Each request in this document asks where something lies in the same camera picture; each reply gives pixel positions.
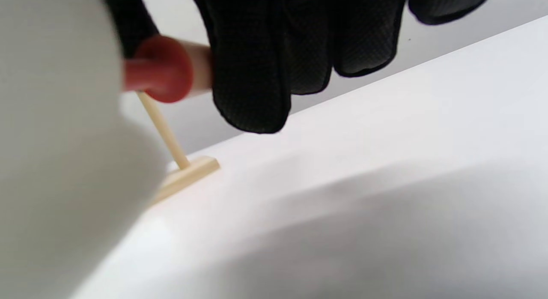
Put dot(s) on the person's right hand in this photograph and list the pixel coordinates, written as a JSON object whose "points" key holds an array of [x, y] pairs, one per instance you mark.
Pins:
{"points": [[265, 55]]}

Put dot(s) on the wooden hanging rack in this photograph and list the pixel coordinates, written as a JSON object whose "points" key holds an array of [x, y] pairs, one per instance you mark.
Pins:
{"points": [[188, 174]]}

